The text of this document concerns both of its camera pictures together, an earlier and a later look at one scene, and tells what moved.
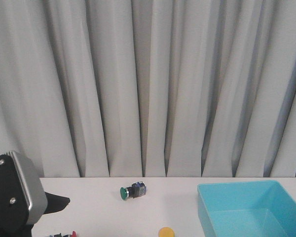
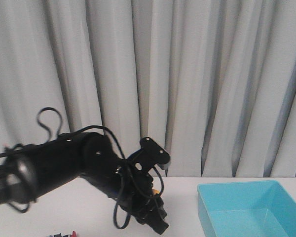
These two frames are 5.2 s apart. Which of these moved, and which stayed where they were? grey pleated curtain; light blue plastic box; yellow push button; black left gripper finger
Moved: black left gripper finger; yellow push button
Stayed: light blue plastic box; grey pleated curtain
